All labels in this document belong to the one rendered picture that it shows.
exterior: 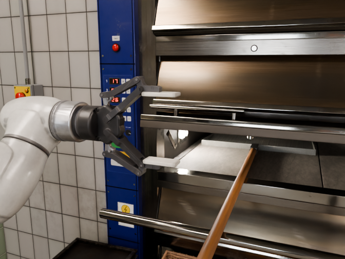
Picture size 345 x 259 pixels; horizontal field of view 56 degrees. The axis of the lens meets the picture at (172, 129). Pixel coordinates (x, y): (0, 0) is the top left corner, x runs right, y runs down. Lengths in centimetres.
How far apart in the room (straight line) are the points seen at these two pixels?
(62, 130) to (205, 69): 64
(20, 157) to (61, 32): 85
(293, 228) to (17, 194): 92
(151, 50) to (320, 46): 57
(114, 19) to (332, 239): 109
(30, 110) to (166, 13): 66
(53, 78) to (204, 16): 71
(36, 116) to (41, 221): 110
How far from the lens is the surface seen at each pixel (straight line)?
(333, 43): 113
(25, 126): 74
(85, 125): 68
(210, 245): 78
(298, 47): 112
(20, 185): 71
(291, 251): 87
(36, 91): 153
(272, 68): 115
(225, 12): 115
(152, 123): 110
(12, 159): 71
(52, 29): 151
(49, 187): 167
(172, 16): 121
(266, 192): 122
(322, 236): 128
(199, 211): 132
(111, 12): 130
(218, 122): 103
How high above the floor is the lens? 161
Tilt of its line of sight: 12 degrees down
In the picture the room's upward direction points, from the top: straight up
